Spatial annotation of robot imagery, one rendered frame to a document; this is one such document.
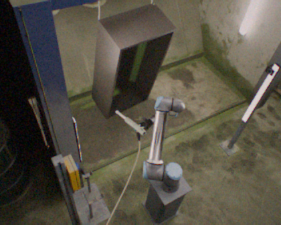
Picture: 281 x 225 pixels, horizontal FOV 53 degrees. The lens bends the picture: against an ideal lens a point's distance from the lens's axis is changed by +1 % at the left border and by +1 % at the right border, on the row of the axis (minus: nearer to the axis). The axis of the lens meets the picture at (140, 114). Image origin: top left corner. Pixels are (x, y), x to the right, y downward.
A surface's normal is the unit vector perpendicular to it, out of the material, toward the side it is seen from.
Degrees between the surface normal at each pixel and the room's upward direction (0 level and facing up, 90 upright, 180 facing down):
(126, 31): 12
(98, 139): 0
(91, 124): 0
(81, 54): 57
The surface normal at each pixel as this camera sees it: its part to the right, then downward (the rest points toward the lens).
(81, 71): 0.47, 0.24
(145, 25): 0.20, -0.48
